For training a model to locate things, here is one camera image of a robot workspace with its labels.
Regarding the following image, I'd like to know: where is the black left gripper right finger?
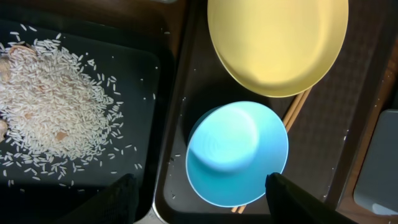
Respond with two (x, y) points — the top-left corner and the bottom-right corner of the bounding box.
(265, 172), (356, 224)

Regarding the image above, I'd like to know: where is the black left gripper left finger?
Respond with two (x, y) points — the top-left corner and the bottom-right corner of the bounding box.
(55, 174), (139, 224)

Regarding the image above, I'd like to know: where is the light blue bowl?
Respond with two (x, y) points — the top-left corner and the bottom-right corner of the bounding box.
(185, 101), (289, 208)

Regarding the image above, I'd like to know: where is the rice pile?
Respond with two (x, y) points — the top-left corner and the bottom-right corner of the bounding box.
(1, 32), (123, 180)

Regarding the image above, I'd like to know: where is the wooden chopstick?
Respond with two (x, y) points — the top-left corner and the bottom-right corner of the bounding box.
(236, 87), (313, 215)
(230, 91), (307, 213)

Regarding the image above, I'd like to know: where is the grey dishwasher rack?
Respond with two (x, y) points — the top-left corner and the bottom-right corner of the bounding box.
(353, 110), (397, 215)

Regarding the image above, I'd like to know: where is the dark brown tray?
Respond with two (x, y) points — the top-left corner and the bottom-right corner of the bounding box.
(153, 0), (397, 223)

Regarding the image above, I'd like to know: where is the black flat tray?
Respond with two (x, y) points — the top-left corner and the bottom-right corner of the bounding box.
(1, 4), (175, 223)

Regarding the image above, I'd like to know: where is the yellow plate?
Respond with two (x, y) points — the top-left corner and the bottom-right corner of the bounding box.
(207, 0), (349, 98)

